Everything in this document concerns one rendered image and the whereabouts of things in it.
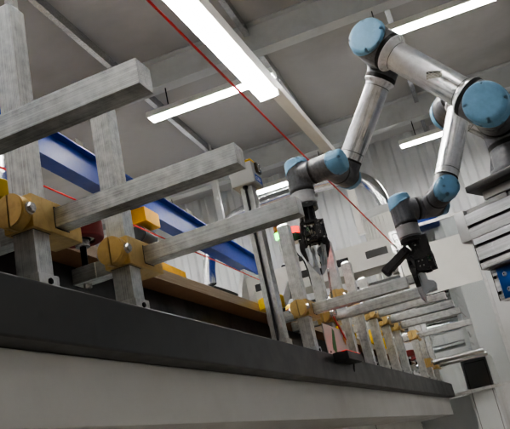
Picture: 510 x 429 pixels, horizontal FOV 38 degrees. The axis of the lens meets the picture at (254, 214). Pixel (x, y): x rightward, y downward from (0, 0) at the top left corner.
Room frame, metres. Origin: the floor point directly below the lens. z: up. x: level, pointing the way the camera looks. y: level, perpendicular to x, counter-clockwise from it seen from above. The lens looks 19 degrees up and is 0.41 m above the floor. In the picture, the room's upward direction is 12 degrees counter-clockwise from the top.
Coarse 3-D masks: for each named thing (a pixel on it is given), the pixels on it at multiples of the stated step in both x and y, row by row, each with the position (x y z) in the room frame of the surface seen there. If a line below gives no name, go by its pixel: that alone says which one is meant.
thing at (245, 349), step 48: (0, 288) 0.83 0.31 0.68; (48, 288) 0.92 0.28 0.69; (0, 336) 0.83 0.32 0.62; (48, 336) 0.91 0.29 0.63; (96, 336) 1.01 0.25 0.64; (144, 336) 1.14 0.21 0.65; (192, 336) 1.31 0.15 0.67; (240, 336) 1.53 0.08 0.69; (336, 384) 2.30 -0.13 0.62; (384, 384) 2.80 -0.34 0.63; (432, 384) 3.94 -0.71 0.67
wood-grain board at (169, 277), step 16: (64, 256) 1.33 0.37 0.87; (80, 256) 1.35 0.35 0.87; (160, 288) 1.71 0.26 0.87; (176, 288) 1.74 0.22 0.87; (192, 288) 1.79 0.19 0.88; (208, 288) 1.88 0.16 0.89; (208, 304) 1.98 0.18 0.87; (224, 304) 2.02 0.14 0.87; (240, 304) 2.08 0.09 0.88; (256, 304) 2.21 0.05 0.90; (256, 320) 2.34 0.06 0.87; (320, 336) 2.94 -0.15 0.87
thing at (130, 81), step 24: (120, 72) 0.66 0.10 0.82; (144, 72) 0.67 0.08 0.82; (48, 96) 0.68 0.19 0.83; (72, 96) 0.68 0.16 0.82; (96, 96) 0.67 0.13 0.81; (120, 96) 0.67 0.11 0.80; (144, 96) 0.68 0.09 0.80; (0, 120) 0.70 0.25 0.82; (24, 120) 0.69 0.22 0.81; (48, 120) 0.69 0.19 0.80; (72, 120) 0.70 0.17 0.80; (0, 144) 0.72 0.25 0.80; (24, 144) 0.73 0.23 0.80
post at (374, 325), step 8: (360, 280) 3.08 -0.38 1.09; (360, 288) 3.09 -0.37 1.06; (368, 320) 3.09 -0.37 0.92; (376, 320) 3.08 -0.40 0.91; (376, 328) 3.08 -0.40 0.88; (376, 336) 3.08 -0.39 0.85; (376, 344) 3.08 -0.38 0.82; (376, 352) 3.09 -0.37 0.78; (384, 352) 3.08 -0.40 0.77; (384, 360) 3.08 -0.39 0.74
